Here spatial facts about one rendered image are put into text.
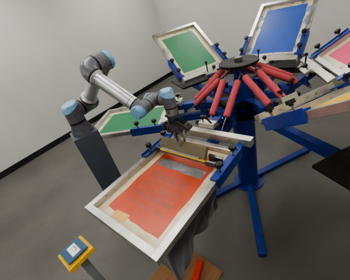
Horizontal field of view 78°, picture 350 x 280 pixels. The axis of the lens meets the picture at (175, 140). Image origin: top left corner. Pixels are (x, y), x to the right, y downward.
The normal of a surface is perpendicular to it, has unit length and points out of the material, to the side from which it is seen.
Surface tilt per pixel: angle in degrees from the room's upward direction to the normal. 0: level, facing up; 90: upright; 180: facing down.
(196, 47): 32
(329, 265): 0
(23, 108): 90
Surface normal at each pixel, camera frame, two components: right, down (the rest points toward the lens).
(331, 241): -0.24, -0.82
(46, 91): 0.76, 0.18
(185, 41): -0.01, -0.47
